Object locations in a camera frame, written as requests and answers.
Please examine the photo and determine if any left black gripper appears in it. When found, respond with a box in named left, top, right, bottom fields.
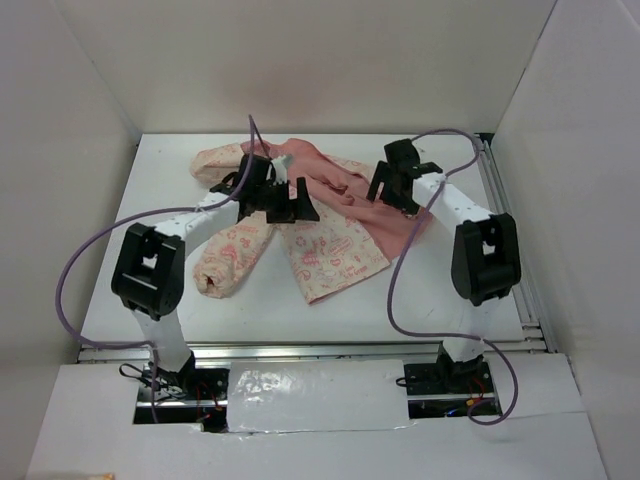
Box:
left=252, top=176, right=318, bottom=224

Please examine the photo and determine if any pink and cream jacket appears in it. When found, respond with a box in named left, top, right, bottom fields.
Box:
left=190, top=138, right=426, bottom=304

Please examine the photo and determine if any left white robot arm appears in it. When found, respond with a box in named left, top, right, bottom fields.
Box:
left=111, top=154, right=320, bottom=399

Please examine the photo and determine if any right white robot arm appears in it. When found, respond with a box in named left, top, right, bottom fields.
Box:
left=367, top=139, right=521, bottom=392

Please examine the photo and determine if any white foil cover panel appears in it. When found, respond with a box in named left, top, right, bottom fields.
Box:
left=227, top=360, right=412, bottom=433

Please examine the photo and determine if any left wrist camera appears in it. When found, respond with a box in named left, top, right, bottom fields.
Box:
left=271, top=154, right=293, bottom=184

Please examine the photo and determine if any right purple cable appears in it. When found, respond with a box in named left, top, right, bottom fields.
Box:
left=387, top=128, right=520, bottom=425

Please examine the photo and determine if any purple cable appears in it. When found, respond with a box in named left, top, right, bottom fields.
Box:
left=387, top=128, right=520, bottom=425
left=53, top=114, right=274, bottom=426

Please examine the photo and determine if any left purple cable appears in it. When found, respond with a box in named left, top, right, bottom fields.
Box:
left=53, top=114, right=274, bottom=426

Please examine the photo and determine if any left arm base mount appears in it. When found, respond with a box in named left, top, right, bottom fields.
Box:
left=119, top=363, right=230, bottom=433

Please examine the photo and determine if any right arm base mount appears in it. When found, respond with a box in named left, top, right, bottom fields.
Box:
left=395, top=362, right=502, bottom=419

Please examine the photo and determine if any front aluminium rail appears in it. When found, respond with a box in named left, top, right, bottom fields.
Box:
left=77, top=340, right=551, bottom=362

